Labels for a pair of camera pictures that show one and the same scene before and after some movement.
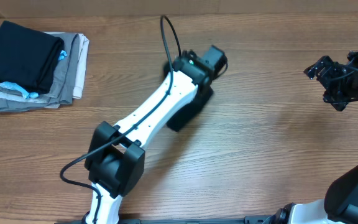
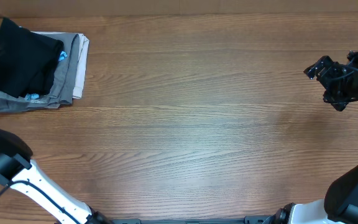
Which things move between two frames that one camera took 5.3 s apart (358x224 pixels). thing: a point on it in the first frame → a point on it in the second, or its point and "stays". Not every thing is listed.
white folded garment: [82, 63] stays
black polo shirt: [202, 94] → [17, 62]
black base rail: [258, 219] stays
